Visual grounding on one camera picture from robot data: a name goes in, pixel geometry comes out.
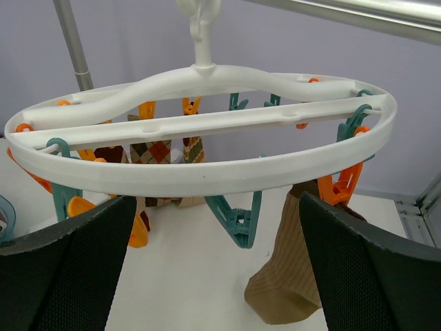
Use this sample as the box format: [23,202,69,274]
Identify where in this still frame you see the plain brown sock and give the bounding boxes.
[243,179,366,325]

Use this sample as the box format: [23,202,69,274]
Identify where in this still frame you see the teal clothes peg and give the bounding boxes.
[204,191,262,249]

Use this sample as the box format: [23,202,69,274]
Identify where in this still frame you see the teal plastic basket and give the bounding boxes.
[1,196,17,242]

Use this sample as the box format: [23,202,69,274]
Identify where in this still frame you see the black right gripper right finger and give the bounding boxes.
[299,193,440,330]

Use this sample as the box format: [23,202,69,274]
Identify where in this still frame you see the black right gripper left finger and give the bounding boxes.
[1,196,136,330]

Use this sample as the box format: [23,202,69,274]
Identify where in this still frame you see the white round clip hanger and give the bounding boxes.
[4,1,398,197]

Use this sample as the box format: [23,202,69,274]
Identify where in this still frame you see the beige patchwork argyle sock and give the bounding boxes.
[92,113,207,232]

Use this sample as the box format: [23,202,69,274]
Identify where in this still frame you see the white metal drying rack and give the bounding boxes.
[53,1,440,91]

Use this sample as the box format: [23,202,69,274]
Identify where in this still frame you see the orange clothes peg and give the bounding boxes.
[6,148,53,194]
[67,197,149,248]
[317,162,364,205]

